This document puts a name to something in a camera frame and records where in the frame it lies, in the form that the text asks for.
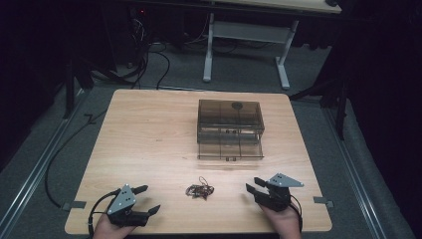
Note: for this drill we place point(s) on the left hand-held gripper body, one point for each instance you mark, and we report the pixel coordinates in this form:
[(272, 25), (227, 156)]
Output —
[(122, 200)]

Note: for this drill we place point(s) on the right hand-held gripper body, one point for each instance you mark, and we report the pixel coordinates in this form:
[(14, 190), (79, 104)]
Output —
[(278, 195)]

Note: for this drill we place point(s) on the transparent brown drawer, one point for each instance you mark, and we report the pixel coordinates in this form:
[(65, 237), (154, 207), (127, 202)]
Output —
[(229, 151)]

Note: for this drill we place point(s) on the transparent brown drawer cabinet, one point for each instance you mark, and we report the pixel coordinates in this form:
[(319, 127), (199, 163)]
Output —
[(229, 114)]

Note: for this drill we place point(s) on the person's right hand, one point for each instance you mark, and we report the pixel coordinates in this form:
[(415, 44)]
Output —
[(282, 221)]

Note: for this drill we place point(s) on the person's left hand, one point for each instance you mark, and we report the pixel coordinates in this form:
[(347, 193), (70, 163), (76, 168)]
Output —
[(107, 229)]

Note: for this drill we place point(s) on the grey tape strip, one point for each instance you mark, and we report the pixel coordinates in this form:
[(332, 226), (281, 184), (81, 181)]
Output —
[(322, 200), (74, 205)]

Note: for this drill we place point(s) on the black metal stand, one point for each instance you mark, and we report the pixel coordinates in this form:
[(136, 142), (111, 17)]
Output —
[(69, 89), (339, 103)]

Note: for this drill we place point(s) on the white-legged desk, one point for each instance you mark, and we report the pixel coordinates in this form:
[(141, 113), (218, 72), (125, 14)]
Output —
[(249, 32)]

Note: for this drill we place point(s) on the metal floor rail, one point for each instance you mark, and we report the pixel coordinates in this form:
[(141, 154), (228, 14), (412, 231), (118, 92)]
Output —
[(356, 179), (31, 177)]

